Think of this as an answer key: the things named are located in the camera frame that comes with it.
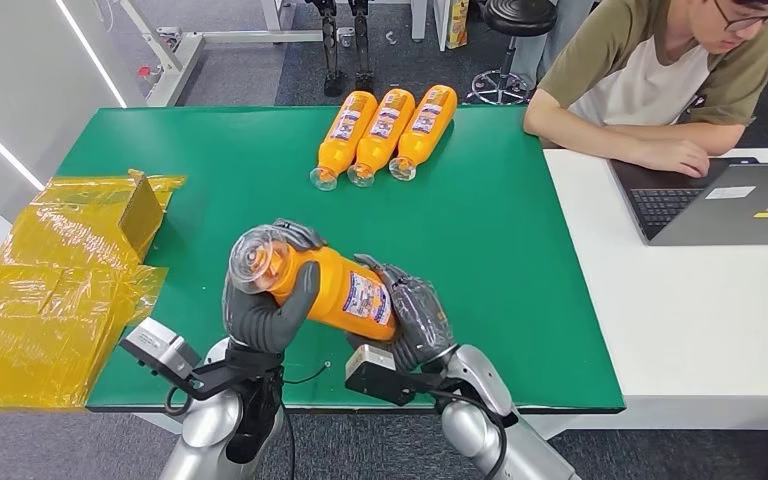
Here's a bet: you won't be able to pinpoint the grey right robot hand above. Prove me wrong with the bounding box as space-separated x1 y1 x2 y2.
346 253 458 372

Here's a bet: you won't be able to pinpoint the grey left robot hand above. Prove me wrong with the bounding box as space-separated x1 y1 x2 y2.
222 218 328 356

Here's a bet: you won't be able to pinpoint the orange juice bottle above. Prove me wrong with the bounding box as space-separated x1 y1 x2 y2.
309 90 379 193
228 225 399 343
388 84 458 183
347 87 417 189

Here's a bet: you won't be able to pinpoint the yellow film-wrapped cardboard box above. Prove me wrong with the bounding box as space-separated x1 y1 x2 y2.
0 168 187 412

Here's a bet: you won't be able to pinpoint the black robot leg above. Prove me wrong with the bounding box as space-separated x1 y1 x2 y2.
348 0 377 92
305 0 346 99

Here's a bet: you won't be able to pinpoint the yellow snack package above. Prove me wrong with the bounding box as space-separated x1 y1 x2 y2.
446 0 470 51

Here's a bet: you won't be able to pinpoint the black round stool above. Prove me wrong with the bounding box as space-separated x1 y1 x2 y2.
466 0 558 107

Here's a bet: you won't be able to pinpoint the grey laptop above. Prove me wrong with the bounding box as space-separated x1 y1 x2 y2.
607 156 768 248

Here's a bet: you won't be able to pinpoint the person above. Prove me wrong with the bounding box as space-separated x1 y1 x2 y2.
523 0 768 179

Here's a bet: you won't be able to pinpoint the person's glasses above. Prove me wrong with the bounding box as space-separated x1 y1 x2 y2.
713 0 768 33

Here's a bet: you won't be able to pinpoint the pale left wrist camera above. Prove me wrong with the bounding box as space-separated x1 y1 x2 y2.
120 317 253 402

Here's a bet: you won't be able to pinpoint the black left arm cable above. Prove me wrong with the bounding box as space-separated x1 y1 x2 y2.
282 360 333 480

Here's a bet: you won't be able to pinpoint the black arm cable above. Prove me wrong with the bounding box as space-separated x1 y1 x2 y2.
428 389 509 480
282 360 333 480

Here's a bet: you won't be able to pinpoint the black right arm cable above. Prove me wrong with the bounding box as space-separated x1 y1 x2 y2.
428 389 509 480

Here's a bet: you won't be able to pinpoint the white metal frame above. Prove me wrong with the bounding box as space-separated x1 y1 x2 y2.
118 0 359 109

